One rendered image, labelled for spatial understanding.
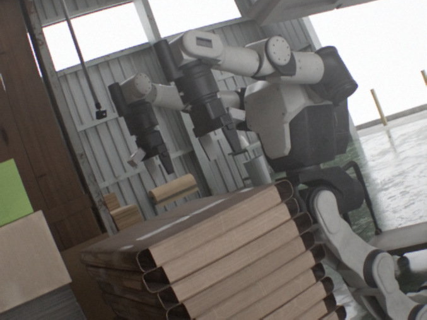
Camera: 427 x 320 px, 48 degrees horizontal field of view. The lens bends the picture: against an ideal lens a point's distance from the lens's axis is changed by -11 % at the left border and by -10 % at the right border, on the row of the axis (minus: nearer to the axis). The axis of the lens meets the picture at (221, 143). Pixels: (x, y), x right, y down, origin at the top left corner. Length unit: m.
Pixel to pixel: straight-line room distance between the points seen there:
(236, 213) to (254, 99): 0.64
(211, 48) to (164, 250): 0.46
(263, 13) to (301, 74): 1.14
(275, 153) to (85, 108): 9.08
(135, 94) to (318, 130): 0.56
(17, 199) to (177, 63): 0.54
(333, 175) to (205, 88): 0.68
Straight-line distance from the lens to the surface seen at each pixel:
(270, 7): 2.48
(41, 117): 2.35
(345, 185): 1.73
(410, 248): 3.15
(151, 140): 1.45
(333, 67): 1.51
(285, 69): 1.34
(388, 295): 1.84
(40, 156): 2.31
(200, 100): 1.17
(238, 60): 1.27
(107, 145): 10.55
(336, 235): 1.66
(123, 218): 5.84
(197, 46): 1.17
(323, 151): 1.64
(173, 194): 9.92
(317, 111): 1.62
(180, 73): 1.16
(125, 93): 1.48
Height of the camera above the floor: 1.25
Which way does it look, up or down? 1 degrees down
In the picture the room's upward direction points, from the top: 22 degrees counter-clockwise
